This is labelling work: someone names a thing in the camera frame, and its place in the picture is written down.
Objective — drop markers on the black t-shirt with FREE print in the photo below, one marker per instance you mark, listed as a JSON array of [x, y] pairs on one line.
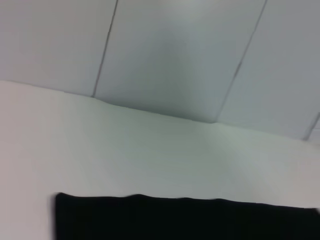
[[175, 220]]

